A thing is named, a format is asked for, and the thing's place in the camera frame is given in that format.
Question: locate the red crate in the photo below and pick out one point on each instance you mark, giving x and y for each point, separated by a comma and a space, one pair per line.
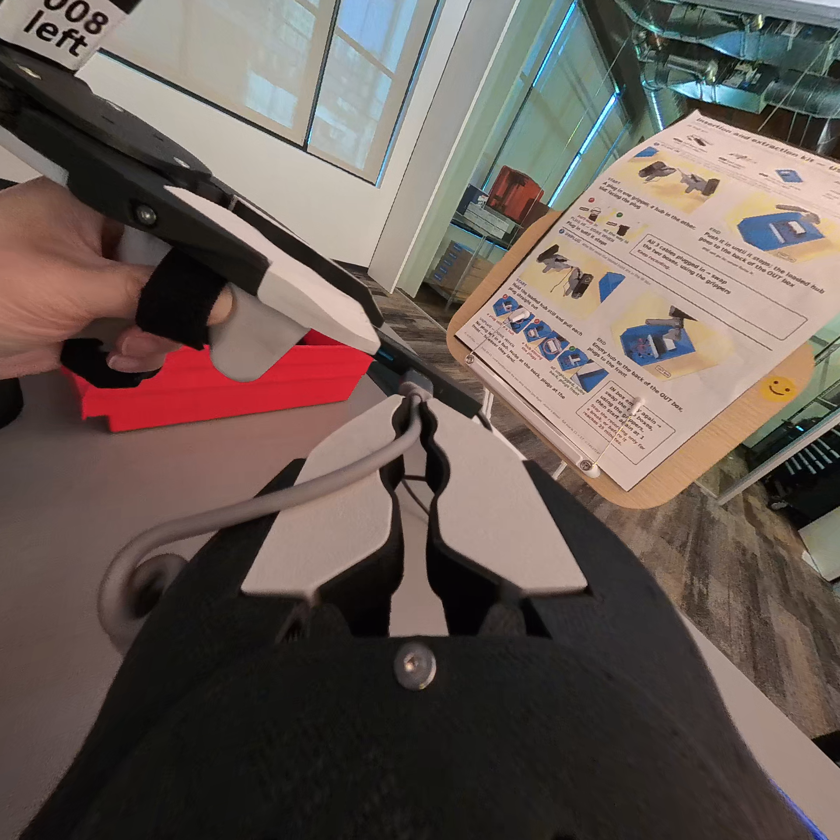
515, 187

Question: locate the person's left hand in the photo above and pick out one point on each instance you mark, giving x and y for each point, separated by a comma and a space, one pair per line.
52, 262

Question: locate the printed instruction sheet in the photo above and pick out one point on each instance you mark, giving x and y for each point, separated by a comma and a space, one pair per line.
689, 295

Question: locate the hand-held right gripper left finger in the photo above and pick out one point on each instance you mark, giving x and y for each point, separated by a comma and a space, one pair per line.
321, 525

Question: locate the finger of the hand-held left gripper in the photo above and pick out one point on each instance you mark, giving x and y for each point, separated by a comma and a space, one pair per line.
308, 295
315, 259

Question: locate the instruction sheet on stand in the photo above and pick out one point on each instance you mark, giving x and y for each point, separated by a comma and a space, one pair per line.
709, 459

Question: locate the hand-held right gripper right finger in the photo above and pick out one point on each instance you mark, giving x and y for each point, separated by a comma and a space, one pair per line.
505, 525

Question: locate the red storage bin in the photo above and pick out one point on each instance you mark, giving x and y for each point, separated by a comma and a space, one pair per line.
197, 400

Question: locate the cluster of silver ceiling ducts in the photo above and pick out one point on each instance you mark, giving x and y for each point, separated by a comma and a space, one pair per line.
754, 59

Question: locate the yellow smiley sticker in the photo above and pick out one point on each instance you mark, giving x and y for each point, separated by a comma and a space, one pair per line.
778, 388

